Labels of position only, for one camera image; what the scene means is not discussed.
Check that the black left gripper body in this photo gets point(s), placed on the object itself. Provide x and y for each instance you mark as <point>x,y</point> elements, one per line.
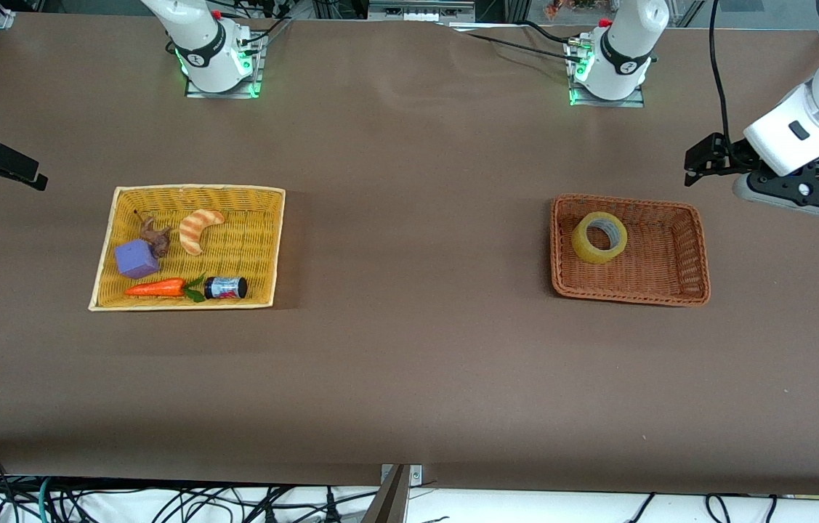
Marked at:
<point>730,155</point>

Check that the clear yellowish tape roll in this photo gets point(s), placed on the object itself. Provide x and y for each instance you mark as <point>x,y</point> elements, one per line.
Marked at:
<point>583,250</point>

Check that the brown wicker basket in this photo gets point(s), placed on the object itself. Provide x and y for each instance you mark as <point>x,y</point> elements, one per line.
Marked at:
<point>663,254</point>

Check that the purple cube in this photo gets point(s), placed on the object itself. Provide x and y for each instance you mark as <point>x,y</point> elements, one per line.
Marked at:
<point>136,260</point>

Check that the brown toy figure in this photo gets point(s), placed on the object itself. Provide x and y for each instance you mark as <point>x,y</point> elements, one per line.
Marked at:
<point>155,236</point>

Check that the orange toy carrot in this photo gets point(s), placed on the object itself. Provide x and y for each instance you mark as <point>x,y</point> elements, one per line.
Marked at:
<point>155,288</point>

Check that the striped toy croissant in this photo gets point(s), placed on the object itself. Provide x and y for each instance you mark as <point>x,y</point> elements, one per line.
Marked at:
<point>195,232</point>

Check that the orange background object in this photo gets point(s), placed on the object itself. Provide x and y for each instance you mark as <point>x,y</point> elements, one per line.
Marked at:
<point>569,6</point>

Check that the small jar black lid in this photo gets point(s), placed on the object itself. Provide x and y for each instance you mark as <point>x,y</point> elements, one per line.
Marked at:
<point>227,288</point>

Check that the yellow wicker basket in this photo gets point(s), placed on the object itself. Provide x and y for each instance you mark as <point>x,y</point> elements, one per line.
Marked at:
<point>256,240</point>

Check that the grey control box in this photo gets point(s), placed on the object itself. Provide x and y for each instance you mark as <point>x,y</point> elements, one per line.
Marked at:
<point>420,10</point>

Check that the grey metal beam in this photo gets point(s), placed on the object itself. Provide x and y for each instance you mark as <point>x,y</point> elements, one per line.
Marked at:
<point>389,505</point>

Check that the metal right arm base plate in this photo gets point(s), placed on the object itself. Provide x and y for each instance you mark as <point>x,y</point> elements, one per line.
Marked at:
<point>259,80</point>

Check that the silver table edge bracket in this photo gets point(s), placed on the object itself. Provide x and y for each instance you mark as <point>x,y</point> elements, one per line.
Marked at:
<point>415,476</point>

